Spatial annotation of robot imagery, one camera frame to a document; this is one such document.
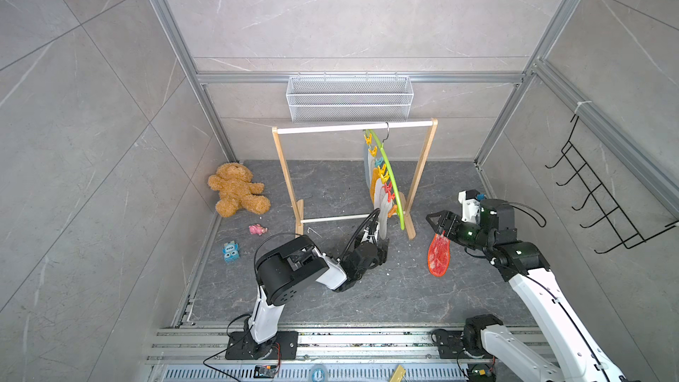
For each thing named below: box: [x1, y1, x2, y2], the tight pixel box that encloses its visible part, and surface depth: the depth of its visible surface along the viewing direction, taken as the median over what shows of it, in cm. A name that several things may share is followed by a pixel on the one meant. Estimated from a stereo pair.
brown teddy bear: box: [207, 162, 272, 218], surface depth 101 cm
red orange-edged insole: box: [427, 233, 451, 277], surface depth 92 cm
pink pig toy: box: [248, 222, 268, 237], surface depth 97 cm
